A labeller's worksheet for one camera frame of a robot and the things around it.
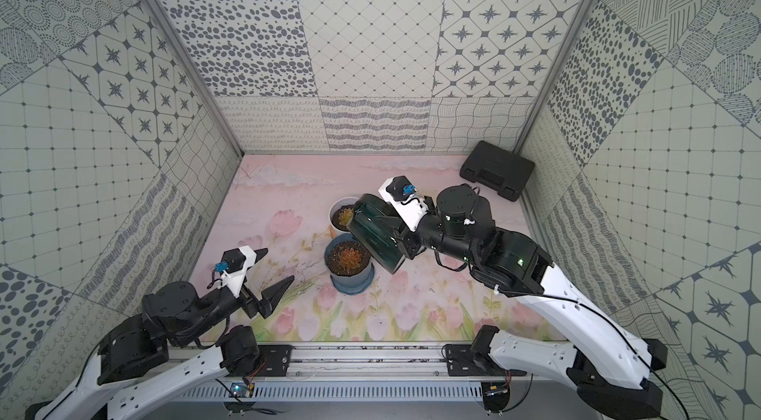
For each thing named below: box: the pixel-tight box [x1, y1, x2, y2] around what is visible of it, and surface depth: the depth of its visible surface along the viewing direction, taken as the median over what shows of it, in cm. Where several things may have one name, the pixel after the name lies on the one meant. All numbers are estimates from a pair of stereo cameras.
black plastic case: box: [458, 140, 536, 203], surface depth 113 cm
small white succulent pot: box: [327, 196, 359, 239], surface depth 92 cm
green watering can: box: [346, 193, 407, 276], surface depth 63 cm
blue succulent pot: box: [324, 235, 376, 296], surface depth 85 cm
